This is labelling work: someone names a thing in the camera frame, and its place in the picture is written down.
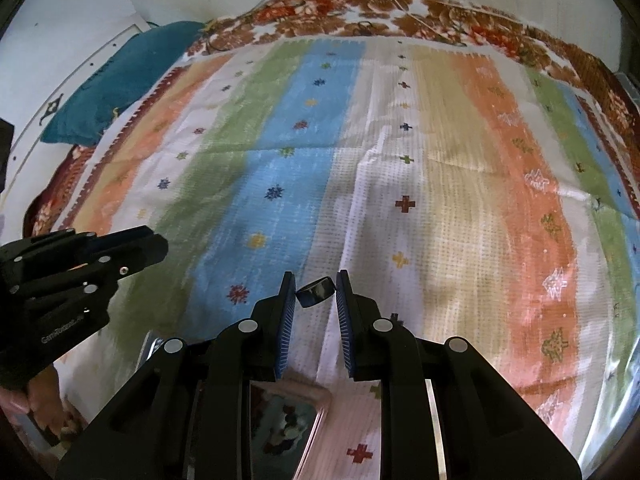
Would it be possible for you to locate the silver ring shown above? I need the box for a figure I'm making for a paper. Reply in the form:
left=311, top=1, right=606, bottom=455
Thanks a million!
left=296, top=276, right=335, bottom=310

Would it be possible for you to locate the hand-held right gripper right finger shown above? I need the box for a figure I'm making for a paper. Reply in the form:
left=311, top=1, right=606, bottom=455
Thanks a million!
left=336, top=269, right=583, bottom=480

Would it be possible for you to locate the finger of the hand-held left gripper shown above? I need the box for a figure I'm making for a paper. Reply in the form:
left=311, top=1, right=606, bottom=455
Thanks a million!
left=65, top=226, right=169, bottom=306
left=0, top=227, right=99, bottom=286

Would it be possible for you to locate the person's left hand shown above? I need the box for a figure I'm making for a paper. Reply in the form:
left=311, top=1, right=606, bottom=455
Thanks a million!
left=0, top=357, right=62, bottom=443

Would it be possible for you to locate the metal tin box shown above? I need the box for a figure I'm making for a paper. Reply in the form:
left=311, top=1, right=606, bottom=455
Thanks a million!
left=140, top=330, right=334, bottom=480

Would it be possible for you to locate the brown floral blanket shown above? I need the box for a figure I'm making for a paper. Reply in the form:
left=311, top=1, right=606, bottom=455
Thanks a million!
left=22, top=0, right=640, bottom=241

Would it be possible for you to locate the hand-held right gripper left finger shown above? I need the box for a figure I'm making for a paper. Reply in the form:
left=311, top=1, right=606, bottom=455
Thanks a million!
left=55, top=271, right=297, bottom=480

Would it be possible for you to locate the clear plastic container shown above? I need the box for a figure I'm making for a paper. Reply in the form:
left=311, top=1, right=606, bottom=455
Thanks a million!
left=617, top=70, right=640, bottom=97

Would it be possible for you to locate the teal cloth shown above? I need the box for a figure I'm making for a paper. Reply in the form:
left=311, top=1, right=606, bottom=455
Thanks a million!
left=40, top=21, right=207, bottom=146

